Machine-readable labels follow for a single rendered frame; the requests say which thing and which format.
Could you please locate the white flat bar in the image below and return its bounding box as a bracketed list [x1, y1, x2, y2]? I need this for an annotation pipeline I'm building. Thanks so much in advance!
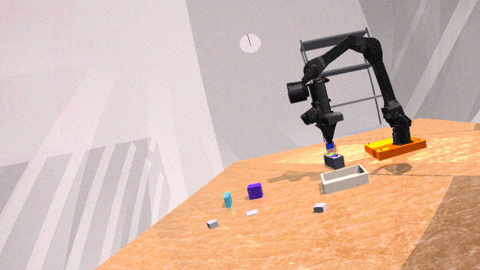
[246, 209, 259, 217]

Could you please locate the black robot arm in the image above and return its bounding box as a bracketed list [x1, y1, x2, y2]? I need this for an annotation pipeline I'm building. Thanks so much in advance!
[286, 35, 414, 146]

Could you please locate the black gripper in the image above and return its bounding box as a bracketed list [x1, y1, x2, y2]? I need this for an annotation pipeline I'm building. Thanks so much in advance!
[311, 96, 344, 144]

